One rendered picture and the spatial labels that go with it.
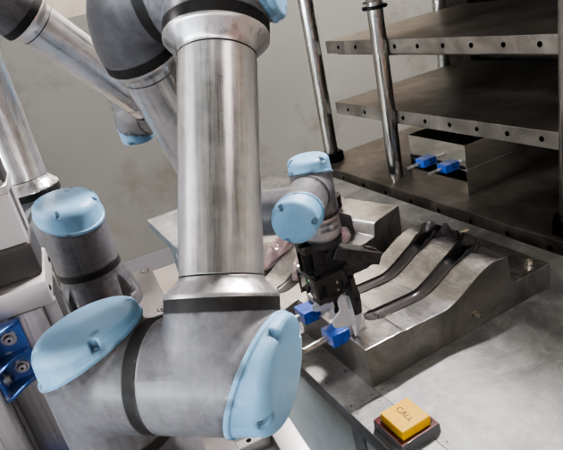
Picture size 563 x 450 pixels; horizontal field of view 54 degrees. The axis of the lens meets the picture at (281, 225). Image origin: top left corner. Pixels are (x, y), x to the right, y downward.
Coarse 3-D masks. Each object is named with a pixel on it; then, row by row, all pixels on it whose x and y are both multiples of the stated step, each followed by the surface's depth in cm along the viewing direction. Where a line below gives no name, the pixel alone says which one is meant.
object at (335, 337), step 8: (336, 312) 112; (328, 328) 110; (344, 328) 109; (360, 328) 109; (328, 336) 108; (336, 336) 108; (344, 336) 108; (312, 344) 108; (320, 344) 108; (336, 344) 108; (304, 352) 108
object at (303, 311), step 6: (312, 300) 120; (300, 306) 119; (306, 306) 119; (300, 312) 117; (306, 312) 117; (312, 312) 117; (318, 312) 118; (300, 318) 118; (306, 318) 117; (312, 318) 118; (318, 318) 118; (306, 324) 117
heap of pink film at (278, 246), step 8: (344, 232) 151; (280, 240) 150; (344, 240) 149; (272, 248) 150; (280, 248) 148; (288, 248) 148; (272, 256) 148; (296, 256) 143; (264, 264) 149; (272, 264) 147; (296, 264) 140; (296, 272) 141; (296, 280) 139
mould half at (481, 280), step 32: (384, 256) 133; (416, 256) 127; (480, 256) 117; (512, 256) 129; (384, 288) 123; (448, 288) 115; (480, 288) 114; (512, 288) 119; (544, 288) 125; (320, 320) 118; (384, 320) 111; (416, 320) 110; (448, 320) 112; (480, 320) 117; (352, 352) 109; (384, 352) 106; (416, 352) 110
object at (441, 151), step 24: (432, 144) 189; (456, 144) 179; (480, 144) 179; (504, 144) 184; (432, 168) 194; (456, 168) 183; (480, 168) 182; (504, 168) 187; (528, 168) 193; (456, 192) 187
